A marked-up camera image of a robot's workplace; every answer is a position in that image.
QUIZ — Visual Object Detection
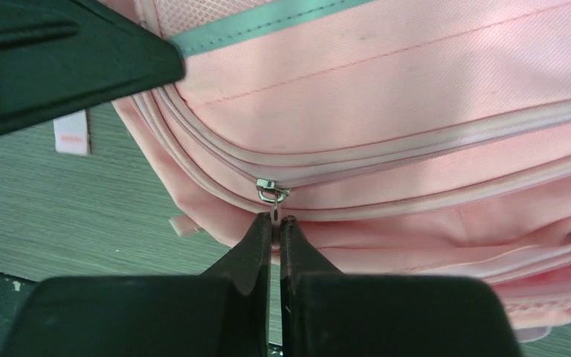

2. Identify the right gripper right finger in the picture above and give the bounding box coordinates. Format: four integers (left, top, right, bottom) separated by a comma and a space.
280, 216, 522, 356

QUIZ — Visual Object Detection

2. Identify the pink student backpack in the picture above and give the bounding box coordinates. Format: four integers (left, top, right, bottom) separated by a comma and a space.
107, 1, 571, 341

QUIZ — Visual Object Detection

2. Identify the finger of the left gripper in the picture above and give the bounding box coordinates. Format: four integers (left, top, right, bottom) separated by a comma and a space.
0, 0, 185, 136

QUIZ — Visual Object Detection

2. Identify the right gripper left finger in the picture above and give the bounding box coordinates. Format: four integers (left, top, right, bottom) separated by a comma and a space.
0, 213, 272, 356

